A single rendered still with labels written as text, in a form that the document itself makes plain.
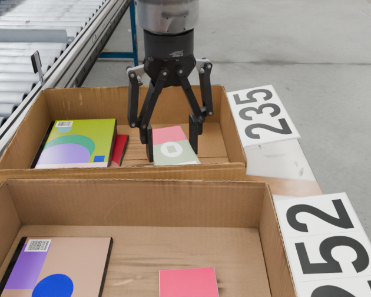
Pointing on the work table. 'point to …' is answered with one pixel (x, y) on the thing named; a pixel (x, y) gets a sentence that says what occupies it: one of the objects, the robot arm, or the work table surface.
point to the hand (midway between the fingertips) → (171, 141)
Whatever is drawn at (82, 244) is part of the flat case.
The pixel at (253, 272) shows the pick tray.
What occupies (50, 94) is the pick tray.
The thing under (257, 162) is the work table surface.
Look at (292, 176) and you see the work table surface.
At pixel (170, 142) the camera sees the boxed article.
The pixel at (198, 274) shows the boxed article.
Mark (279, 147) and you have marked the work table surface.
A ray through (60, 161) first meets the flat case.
